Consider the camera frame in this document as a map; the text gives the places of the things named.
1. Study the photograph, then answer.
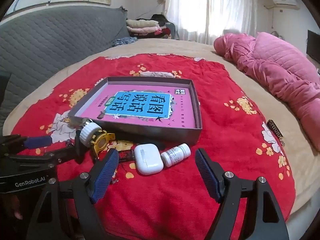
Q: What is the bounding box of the white earbuds case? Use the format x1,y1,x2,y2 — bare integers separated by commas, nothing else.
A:
133,144,164,176

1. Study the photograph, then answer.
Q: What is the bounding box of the small white pill bottle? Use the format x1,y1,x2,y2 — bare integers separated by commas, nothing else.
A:
161,144,191,167

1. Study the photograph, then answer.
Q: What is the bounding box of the person's left hand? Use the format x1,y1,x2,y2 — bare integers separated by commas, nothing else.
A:
1,193,23,220

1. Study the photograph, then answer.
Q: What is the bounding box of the small red patterned lighter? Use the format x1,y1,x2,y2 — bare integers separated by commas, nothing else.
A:
119,150,135,163

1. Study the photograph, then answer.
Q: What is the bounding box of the beige bed sheet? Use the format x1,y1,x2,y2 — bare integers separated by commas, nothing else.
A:
3,39,319,214

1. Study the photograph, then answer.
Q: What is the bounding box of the red floral blanket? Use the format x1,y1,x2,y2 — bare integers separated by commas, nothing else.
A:
11,52,296,240

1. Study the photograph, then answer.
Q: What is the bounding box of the grey quilted headboard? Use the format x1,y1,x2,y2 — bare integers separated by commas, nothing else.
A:
1,5,129,124

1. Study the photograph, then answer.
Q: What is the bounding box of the grey cardboard box tray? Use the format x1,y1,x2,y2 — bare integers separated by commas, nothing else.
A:
68,76,202,145

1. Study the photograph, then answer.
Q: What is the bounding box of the pink Chinese workbook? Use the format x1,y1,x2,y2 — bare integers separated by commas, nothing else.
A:
75,84,196,128

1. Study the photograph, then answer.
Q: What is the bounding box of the blue patterned cloth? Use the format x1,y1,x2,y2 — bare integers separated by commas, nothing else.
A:
112,37,138,47

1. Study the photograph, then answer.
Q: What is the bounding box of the pink quilted duvet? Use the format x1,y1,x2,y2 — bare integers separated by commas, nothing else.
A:
214,32,319,150

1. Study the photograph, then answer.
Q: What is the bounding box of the folded clothes pile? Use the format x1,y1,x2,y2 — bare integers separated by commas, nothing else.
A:
126,14,176,40

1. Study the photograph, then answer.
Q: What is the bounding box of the white sheer curtain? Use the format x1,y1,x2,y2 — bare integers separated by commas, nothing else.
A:
164,0,258,45

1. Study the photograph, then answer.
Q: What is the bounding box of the white air conditioner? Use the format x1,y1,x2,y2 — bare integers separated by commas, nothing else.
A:
273,0,298,7

